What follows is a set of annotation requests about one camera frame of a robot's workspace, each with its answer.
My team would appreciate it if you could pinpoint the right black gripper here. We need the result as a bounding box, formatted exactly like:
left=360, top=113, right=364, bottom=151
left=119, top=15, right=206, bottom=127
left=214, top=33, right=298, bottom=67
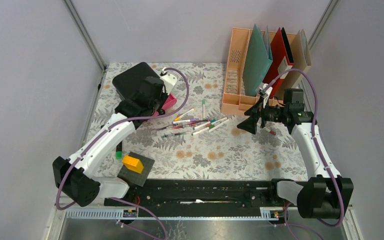
left=236, top=95, right=288, bottom=135

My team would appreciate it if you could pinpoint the red capped white marker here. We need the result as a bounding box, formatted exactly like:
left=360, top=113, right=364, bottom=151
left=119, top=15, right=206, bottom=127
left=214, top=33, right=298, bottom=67
left=263, top=127, right=277, bottom=136

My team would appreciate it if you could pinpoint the black pink drawer box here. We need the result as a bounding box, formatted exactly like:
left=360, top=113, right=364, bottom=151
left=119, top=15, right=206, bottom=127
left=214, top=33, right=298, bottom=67
left=112, top=62, right=177, bottom=117

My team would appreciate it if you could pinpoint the teal folder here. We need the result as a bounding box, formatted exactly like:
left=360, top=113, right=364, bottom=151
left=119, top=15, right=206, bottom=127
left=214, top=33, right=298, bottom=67
left=242, top=24, right=273, bottom=97

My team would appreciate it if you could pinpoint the red folder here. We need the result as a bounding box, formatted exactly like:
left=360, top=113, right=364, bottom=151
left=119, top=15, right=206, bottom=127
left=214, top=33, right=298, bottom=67
left=263, top=27, right=294, bottom=84

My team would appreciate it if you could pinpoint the beige folder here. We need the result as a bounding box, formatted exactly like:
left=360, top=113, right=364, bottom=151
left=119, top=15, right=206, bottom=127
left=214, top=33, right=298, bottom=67
left=274, top=29, right=312, bottom=100

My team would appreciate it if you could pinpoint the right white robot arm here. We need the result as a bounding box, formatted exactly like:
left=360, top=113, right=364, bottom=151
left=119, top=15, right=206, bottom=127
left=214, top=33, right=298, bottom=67
left=237, top=88, right=354, bottom=221

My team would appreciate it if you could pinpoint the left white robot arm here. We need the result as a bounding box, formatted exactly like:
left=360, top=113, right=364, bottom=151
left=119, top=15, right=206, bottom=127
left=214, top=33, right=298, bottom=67
left=52, top=77, right=169, bottom=210

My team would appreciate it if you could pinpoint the yellow tipped white marker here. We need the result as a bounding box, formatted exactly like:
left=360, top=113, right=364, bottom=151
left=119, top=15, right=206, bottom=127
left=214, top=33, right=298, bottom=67
left=173, top=108, right=195, bottom=122

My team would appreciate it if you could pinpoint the teal capped white marker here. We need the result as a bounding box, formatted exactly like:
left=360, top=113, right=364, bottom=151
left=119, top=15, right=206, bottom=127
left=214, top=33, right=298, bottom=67
left=192, top=117, right=228, bottom=131

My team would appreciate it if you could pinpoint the purple capped white marker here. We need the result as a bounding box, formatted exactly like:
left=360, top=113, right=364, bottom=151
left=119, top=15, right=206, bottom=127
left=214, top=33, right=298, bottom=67
left=172, top=118, right=199, bottom=125

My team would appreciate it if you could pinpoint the black gel pen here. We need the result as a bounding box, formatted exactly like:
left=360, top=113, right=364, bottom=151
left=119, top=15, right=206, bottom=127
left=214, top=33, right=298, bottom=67
left=161, top=131, right=193, bottom=138

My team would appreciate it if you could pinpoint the green capped white marker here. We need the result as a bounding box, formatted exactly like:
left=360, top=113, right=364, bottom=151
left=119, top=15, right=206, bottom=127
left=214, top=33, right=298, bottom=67
left=191, top=127, right=210, bottom=136

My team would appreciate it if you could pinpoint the floral table mat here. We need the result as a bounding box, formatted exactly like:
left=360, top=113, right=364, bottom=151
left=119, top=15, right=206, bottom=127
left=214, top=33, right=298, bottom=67
left=75, top=62, right=309, bottom=182

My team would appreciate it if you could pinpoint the green highlighter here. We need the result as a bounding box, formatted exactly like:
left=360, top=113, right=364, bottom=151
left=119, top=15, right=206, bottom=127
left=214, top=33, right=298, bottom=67
left=115, top=142, right=123, bottom=160

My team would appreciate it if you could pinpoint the yellow toy block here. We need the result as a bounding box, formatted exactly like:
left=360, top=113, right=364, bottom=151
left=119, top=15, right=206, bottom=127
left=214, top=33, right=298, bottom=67
left=122, top=155, right=144, bottom=174

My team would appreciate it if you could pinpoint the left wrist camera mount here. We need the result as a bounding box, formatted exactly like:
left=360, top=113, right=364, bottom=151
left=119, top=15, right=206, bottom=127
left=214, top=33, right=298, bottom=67
left=160, top=68, right=178, bottom=95

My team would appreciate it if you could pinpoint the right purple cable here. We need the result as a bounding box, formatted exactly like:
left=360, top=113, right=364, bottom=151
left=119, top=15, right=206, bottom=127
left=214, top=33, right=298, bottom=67
left=264, top=68, right=345, bottom=228

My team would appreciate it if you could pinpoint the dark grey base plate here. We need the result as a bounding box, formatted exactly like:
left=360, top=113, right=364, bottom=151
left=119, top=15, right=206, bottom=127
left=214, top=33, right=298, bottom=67
left=117, top=152, right=155, bottom=187

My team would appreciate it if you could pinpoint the black mounting rail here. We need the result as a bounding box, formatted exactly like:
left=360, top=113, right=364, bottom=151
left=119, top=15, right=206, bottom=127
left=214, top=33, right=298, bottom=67
left=123, top=178, right=287, bottom=218

